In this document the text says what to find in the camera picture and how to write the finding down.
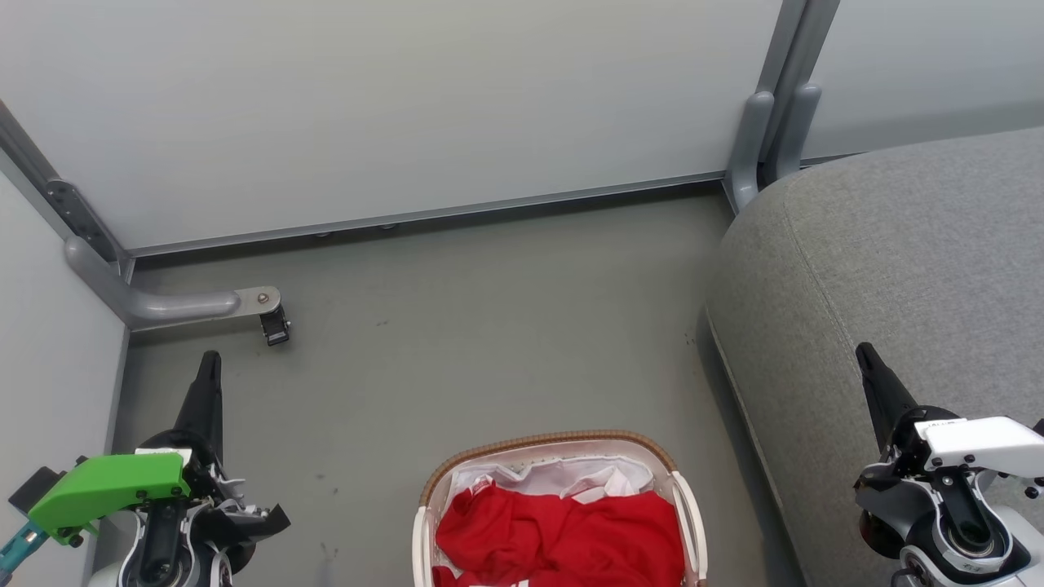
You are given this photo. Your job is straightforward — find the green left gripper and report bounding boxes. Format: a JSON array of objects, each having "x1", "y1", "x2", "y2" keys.
[{"x1": 29, "y1": 351, "x2": 291, "y2": 547}]

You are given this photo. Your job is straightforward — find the black caster wheel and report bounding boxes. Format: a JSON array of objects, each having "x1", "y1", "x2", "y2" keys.
[{"x1": 259, "y1": 307, "x2": 292, "y2": 347}]

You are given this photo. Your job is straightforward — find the left arm cable, teal plug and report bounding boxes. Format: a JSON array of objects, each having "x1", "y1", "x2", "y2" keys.
[{"x1": 0, "y1": 522, "x2": 43, "y2": 576}]

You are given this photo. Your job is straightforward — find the long grey partition support foot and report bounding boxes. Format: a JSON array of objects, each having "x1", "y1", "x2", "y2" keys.
[{"x1": 64, "y1": 235, "x2": 282, "y2": 331}]

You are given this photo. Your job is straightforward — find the white wicker laundry basket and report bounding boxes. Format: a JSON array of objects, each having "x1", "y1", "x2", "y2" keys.
[{"x1": 412, "y1": 430, "x2": 709, "y2": 587}]

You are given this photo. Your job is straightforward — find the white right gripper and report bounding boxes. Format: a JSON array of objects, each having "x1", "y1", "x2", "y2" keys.
[{"x1": 855, "y1": 342, "x2": 1044, "y2": 511}]

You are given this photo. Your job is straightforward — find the dark metal hinge plate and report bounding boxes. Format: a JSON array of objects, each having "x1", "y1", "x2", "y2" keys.
[{"x1": 45, "y1": 179, "x2": 111, "y2": 255}]

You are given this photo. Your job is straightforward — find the white basket liner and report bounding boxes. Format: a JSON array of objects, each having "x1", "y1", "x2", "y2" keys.
[{"x1": 447, "y1": 455, "x2": 678, "y2": 505}]

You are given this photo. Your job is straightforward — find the grey fabric sofa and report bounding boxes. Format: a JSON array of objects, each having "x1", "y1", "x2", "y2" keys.
[{"x1": 705, "y1": 126, "x2": 1044, "y2": 587}]

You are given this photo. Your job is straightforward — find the plain red shirt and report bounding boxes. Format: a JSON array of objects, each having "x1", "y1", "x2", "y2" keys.
[{"x1": 435, "y1": 481, "x2": 686, "y2": 587}]

